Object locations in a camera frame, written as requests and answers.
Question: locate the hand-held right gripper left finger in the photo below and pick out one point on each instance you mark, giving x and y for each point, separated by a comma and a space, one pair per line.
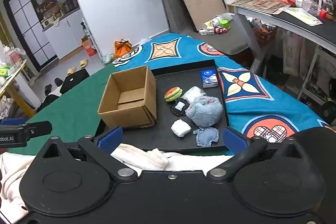
110, 138

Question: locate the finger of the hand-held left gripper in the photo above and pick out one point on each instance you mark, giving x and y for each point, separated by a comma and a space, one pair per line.
39, 128

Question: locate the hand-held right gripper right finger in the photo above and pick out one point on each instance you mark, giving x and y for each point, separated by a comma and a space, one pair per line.
235, 141

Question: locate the brown cardboard box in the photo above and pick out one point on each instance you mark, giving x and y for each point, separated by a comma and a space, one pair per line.
126, 106

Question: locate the grey-blue fluffy plush toy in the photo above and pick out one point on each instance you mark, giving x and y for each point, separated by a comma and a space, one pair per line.
206, 112

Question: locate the white soft packet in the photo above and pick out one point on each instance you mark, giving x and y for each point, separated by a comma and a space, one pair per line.
181, 128

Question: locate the clear bag of white filling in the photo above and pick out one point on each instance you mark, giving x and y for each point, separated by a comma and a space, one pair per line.
194, 94

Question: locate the black stitched fabric pouch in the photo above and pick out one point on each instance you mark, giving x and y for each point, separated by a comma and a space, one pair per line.
178, 107

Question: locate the blue tissue pack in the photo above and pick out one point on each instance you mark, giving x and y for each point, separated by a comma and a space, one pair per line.
209, 78

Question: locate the burger plush toy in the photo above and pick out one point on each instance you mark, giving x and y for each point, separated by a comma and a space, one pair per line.
173, 94

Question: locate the black tray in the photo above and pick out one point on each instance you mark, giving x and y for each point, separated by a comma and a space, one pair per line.
168, 82

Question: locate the black and white garment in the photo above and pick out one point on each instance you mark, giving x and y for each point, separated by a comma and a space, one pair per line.
50, 100

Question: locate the green cloth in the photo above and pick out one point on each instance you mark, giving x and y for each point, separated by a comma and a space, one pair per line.
68, 113

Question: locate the white cloth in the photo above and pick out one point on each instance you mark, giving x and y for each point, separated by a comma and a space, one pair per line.
141, 158

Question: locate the black slipper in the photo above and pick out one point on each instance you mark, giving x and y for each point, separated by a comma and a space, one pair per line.
48, 89
58, 82

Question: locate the yellow table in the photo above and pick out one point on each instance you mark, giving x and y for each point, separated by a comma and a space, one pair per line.
15, 87

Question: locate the black stool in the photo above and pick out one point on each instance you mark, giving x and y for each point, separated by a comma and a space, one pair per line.
74, 81

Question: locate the yellow slipper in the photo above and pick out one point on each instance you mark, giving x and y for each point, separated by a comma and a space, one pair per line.
83, 63
71, 71

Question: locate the orange bag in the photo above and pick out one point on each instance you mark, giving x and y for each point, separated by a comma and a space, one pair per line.
122, 48

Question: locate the red carton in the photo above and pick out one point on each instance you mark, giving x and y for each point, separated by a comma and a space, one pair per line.
89, 48

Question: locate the white kitchen cabinet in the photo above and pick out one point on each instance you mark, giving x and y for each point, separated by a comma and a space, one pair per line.
65, 32

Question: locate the grey bench cushion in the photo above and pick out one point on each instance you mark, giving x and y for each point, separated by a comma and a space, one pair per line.
233, 40

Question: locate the black framed glass door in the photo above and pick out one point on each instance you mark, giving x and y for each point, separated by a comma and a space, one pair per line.
29, 27

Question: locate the white plastic bag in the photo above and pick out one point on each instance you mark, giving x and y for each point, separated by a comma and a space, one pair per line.
144, 41

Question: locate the white tote bag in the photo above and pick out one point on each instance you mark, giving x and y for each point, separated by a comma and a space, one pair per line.
291, 53

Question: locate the red storage basket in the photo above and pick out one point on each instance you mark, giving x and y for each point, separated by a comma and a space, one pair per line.
265, 35

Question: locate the red toy figures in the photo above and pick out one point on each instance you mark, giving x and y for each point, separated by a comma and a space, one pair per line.
221, 30

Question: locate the white power adapter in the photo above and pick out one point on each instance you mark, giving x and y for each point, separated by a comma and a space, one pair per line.
206, 30

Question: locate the green cup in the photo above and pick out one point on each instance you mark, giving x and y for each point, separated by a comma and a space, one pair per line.
225, 24

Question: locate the white desk with black top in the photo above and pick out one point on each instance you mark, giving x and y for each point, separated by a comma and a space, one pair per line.
302, 22

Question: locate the brown printed board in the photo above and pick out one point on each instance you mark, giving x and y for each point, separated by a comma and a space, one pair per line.
258, 5

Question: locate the green and white packet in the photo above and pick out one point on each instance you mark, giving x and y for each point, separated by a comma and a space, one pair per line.
303, 16

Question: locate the clear bottle with red label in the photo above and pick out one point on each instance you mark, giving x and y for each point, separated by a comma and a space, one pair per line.
302, 1

